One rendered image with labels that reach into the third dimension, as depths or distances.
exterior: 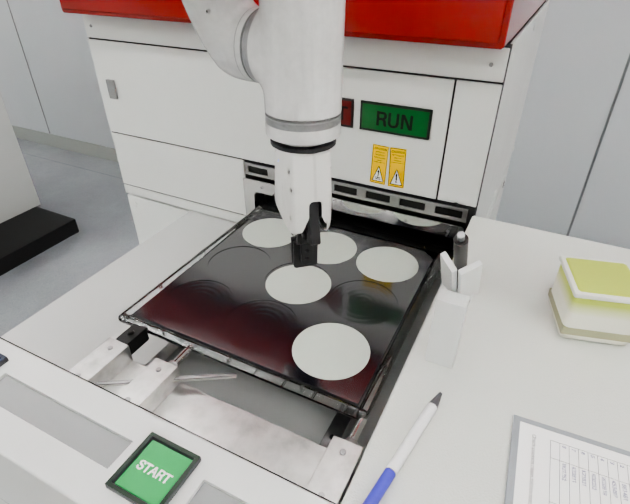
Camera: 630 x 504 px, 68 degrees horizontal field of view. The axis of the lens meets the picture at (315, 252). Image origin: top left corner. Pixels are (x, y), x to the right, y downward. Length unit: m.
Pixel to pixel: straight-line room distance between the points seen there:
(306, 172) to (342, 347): 0.24
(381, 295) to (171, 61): 0.60
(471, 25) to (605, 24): 1.56
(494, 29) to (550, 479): 0.50
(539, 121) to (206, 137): 1.62
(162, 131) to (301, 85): 0.63
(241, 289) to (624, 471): 0.50
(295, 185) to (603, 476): 0.39
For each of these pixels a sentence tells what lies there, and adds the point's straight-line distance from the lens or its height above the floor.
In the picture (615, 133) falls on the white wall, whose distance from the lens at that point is 2.31.
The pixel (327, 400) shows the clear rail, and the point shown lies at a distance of 0.56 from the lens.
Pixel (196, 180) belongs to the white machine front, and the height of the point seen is 0.90.
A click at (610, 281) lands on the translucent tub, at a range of 0.60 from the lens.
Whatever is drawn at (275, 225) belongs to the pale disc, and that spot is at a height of 0.90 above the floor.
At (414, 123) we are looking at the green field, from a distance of 0.78.
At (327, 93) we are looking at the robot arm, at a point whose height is 1.21.
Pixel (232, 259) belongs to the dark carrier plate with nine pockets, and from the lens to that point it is 0.79.
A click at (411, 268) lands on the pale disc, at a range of 0.77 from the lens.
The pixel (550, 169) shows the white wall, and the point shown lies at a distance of 2.36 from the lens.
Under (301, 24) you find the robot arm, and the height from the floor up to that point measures 1.28.
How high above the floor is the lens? 1.34
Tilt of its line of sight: 34 degrees down
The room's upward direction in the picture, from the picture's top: straight up
